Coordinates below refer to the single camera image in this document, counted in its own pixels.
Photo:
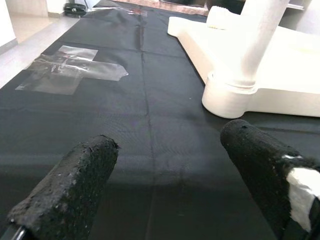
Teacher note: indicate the clear tape strip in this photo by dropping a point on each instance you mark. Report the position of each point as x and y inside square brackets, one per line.
[135, 11]

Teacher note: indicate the white plastic children table top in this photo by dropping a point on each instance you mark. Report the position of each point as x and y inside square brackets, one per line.
[287, 87]

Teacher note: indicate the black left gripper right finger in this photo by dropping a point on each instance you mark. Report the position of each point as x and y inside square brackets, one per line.
[262, 170]

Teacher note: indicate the clear tape cross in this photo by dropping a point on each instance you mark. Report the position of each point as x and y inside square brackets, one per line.
[70, 70]

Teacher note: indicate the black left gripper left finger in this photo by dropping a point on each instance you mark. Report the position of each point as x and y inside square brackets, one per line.
[70, 187]

